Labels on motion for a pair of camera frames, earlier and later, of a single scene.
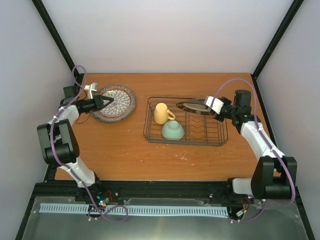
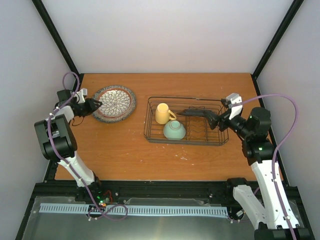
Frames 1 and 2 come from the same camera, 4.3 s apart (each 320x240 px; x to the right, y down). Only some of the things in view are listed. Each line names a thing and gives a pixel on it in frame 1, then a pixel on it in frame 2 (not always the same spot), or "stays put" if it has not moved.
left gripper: (98, 99) to (90, 105)
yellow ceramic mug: (161, 114) stays put
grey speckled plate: (99, 115) stays put
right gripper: (218, 118) to (222, 118)
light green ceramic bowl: (173, 130) stays put
